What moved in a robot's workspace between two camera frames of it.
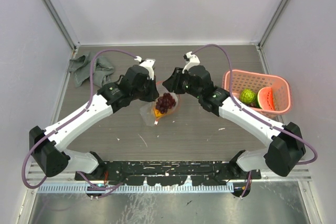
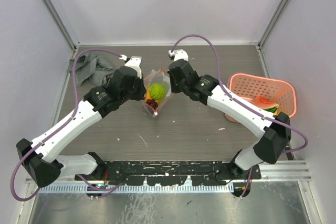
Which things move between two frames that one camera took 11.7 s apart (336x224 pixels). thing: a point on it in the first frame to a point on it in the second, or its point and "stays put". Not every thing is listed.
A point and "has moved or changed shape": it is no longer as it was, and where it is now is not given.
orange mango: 158,114 has moved or changed shape
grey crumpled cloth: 81,66 stays put
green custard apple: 247,96 has moved or changed shape
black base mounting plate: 167,173 stays put
